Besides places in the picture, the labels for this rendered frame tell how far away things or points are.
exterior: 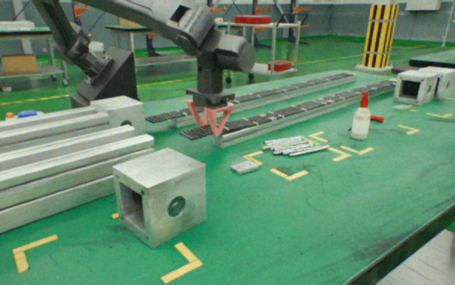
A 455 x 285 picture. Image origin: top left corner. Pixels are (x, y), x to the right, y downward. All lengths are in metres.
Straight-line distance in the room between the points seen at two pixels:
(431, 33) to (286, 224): 11.73
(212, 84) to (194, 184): 0.29
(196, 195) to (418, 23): 11.95
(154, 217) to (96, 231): 0.11
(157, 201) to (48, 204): 0.20
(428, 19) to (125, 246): 11.95
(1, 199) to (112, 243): 0.17
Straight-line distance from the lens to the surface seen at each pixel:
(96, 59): 1.30
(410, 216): 0.63
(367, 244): 0.54
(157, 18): 0.71
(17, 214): 0.60
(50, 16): 1.09
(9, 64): 5.60
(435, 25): 12.14
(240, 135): 0.84
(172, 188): 0.47
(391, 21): 7.05
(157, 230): 0.49
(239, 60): 0.67
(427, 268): 1.51
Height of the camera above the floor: 1.09
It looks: 22 degrees down
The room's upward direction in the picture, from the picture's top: straight up
